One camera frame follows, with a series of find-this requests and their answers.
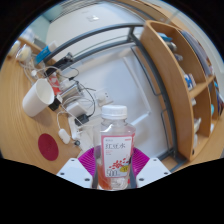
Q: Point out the blue and white tube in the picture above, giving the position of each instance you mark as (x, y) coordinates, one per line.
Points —
(43, 55)

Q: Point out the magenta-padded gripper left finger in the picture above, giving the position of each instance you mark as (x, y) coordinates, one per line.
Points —
(75, 170)

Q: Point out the wooden shelf unit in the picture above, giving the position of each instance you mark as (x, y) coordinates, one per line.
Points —
(170, 90)

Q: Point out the clear drink bottle white cap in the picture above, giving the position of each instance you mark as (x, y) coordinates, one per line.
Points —
(115, 150)

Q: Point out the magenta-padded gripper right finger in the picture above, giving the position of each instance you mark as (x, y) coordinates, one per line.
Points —
(151, 170)

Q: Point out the grey metal desk frame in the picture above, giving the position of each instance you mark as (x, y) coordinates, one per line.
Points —
(100, 30)

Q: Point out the white round case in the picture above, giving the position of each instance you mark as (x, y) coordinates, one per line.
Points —
(24, 53)

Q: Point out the white paper cup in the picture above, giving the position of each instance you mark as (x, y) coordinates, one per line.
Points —
(36, 98)

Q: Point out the white desk lamp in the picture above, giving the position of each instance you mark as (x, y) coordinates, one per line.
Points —
(137, 86)

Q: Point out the black electric shaver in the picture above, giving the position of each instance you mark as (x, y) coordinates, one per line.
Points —
(61, 63)

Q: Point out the flat round red coaster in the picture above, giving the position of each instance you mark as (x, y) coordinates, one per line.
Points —
(48, 147)

